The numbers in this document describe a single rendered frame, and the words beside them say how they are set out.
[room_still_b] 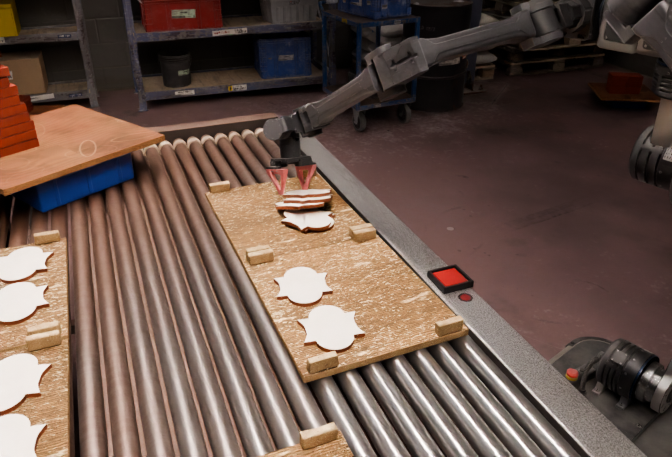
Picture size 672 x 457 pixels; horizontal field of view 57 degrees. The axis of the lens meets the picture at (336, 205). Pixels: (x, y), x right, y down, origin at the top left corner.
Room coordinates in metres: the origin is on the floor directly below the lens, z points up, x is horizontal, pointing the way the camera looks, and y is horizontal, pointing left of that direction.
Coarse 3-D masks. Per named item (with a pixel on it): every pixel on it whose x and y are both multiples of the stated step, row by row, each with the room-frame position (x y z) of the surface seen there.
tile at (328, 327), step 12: (312, 312) 1.02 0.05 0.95; (324, 312) 1.02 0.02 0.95; (336, 312) 1.02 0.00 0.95; (348, 312) 1.02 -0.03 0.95; (300, 324) 0.98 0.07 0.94; (312, 324) 0.98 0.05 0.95; (324, 324) 0.98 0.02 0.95; (336, 324) 0.98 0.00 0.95; (348, 324) 0.98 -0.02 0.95; (312, 336) 0.94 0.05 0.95; (324, 336) 0.94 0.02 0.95; (336, 336) 0.94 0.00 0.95; (348, 336) 0.94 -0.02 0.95; (360, 336) 0.95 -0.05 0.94; (324, 348) 0.91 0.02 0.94; (336, 348) 0.91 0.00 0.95; (348, 348) 0.91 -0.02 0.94
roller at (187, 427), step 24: (144, 216) 1.51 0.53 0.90; (144, 240) 1.35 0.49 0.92; (144, 264) 1.24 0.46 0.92; (144, 288) 1.16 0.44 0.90; (168, 312) 1.06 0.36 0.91; (168, 336) 0.97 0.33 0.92; (168, 360) 0.90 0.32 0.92; (168, 384) 0.85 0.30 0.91; (192, 408) 0.79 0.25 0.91; (192, 432) 0.73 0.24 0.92; (192, 456) 0.68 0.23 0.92
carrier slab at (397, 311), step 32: (288, 256) 1.25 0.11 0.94; (320, 256) 1.25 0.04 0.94; (352, 256) 1.25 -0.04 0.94; (384, 256) 1.25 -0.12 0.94; (256, 288) 1.12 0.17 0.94; (352, 288) 1.12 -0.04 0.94; (384, 288) 1.12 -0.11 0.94; (416, 288) 1.12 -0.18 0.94; (288, 320) 1.00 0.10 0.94; (384, 320) 1.00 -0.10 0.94; (416, 320) 1.00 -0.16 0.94; (288, 352) 0.92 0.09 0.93; (320, 352) 0.91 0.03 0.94; (352, 352) 0.91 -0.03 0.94; (384, 352) 0.91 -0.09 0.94
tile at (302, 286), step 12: (288, 276) 1.15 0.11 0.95; (300, 276) 1.15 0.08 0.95; (312, 276) 1.15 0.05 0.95; (324, 276) 1.15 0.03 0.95; (288, 288) 1.10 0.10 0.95; (300, 288) 1.10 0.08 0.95; (312, 288) 1.10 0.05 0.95; (324, 288) 1.10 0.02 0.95; (300, 300) 1.06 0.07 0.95; (312, 300) 1.06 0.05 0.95
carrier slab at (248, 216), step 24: (240, 192) 1.60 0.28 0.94; (264, 192) 1.60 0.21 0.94; (216, 216) 1.47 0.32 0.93; (240, 216) 1.45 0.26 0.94; (264, 216) 1.45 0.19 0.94; (336, 216) 1.45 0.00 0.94; (240, 240) 1.32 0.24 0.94; (264, 240) 1.32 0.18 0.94; (288, 240) 1.32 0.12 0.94; (312, 240) 1.32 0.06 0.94; (336, 240) 1.32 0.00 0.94
